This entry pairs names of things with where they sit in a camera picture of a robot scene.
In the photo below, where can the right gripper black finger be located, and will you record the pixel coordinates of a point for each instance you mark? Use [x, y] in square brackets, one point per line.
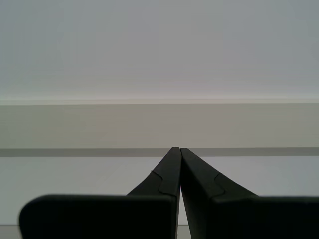
[99, 216]
[236, 216]

